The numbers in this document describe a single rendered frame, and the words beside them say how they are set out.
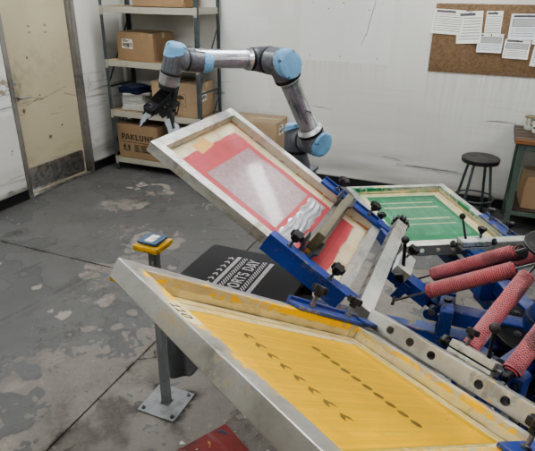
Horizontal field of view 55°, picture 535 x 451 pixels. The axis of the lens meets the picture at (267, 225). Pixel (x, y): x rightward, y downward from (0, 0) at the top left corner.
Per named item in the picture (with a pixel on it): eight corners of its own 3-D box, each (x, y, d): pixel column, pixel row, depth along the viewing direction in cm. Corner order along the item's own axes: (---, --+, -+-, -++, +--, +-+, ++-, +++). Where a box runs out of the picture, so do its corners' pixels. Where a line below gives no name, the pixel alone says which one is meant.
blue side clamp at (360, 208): (313, 191, 209) (322, 179, 206) (317, 188, 213) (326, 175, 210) (371, 238, 207) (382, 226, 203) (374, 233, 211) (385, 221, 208)
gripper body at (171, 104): (177, 116, 199) (183, 86, 193) (165, 121, 192) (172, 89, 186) (161, 108, 201) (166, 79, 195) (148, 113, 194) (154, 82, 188)
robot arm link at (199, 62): (201, 50, 198) (176, 46, 192) (216, 53, 190) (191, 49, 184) (199, 72, 201) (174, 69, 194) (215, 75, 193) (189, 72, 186)
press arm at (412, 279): (382, 276, 180) (391, 267, 177) (386, 268, 185) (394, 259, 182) (422, 308, 179) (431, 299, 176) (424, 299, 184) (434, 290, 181)
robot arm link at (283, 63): (317, 140, 251) (275, 39, 217) (338, 148, 240) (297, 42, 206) (300, 156, 248) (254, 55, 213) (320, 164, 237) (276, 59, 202)
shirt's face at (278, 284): (161, 291, 198) (161, 290, 197) (214, 244, 234) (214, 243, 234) (277, 320, 181) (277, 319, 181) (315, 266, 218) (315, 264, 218)
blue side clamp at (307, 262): (259, 248, 162) (269, 233, 159) (265, 242, 167) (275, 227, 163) (333, 309, 160) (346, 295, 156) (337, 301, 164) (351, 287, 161)
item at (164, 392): (137, 410, 269) (117, 246, 229) (160, 383, 287) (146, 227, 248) (173, 422, 261) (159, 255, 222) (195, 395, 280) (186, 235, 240)
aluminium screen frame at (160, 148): (146, 149, 166) (150, 140, 164) (226, 114, 215) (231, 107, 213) (337, 306, 160) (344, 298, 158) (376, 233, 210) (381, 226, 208)
